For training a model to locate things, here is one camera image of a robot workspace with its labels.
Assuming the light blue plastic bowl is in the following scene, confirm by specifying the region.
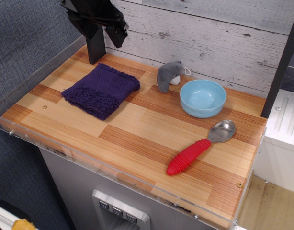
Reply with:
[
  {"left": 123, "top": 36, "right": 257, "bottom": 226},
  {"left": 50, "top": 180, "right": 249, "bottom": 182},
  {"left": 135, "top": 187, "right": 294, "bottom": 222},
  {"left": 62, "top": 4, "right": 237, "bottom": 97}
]
[{"left": 180, "top": 80, "right": 226, "bottom": 118}]

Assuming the grey toy cabinet front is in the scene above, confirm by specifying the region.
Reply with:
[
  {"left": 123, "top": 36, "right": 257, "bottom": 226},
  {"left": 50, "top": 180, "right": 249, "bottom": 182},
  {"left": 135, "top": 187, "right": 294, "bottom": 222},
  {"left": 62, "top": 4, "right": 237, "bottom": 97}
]
[{"left": 40, "top": 149, "right": 212, "bottom": 230}]

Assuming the purple terry rag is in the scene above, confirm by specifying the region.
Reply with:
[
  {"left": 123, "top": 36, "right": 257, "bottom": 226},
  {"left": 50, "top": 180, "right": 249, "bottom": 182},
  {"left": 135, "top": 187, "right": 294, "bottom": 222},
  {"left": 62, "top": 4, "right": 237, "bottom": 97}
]
[{"left": 61, "top": 63, "right": 140, "bottom": 120}]

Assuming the clear acrylic table guard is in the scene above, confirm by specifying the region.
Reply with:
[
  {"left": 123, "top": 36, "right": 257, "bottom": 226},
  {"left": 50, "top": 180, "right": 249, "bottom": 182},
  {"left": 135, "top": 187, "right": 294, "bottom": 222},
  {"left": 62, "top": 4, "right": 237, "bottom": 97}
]
[{"left": 0, "top": 38, "right": 266, "bottom": 230}]

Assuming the black right vertical post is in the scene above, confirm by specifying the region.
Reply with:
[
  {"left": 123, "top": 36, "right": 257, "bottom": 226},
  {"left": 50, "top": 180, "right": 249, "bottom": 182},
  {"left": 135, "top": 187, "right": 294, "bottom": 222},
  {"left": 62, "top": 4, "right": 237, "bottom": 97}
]
[{"left": 261, "top": 22, "right": 294, "bottom": 118}]

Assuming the red handled metal spoon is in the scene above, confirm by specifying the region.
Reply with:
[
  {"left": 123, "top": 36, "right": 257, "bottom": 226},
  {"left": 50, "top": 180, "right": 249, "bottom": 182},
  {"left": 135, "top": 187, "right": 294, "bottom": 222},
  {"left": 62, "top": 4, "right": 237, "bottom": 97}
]
[{"left": 166, "top": 120, "right": 236, "bottom": 176}]

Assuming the grey plush toy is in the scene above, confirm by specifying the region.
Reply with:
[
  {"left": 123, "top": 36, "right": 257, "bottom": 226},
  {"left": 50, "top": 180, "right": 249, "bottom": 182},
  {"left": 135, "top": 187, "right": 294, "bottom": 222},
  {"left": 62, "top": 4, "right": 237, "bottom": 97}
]
[{"left": 157, "top": 61, "right": 191, "bottom": 93}]

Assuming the white toy sink counter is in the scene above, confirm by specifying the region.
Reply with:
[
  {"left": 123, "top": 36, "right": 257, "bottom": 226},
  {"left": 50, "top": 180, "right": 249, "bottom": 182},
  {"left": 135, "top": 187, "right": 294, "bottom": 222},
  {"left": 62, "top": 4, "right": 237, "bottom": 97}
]
[{"left": 254, "top": 90, "right": 294, "bottom": 192}]

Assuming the silver dispenser button panel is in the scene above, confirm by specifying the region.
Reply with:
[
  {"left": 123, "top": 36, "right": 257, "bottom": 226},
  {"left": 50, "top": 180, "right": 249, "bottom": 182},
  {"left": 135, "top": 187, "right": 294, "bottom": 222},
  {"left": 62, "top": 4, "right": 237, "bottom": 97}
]
[{"left": 92, "top": 189, "right": 151, "bottom": 230}]

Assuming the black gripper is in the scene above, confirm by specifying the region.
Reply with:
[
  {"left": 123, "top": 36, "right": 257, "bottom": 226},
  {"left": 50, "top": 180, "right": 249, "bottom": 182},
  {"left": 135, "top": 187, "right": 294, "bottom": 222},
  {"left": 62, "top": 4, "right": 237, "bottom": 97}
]
[{"left": 60, "top": 0, "right": 128, "bottom": 48}]

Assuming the yellow object at corner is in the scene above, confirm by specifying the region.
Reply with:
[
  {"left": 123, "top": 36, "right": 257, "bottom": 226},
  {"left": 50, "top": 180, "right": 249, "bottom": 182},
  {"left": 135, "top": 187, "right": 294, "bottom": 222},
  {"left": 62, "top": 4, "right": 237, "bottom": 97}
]
[{"left": 11, "top": 219, "right": 36, "bottom": 230}]

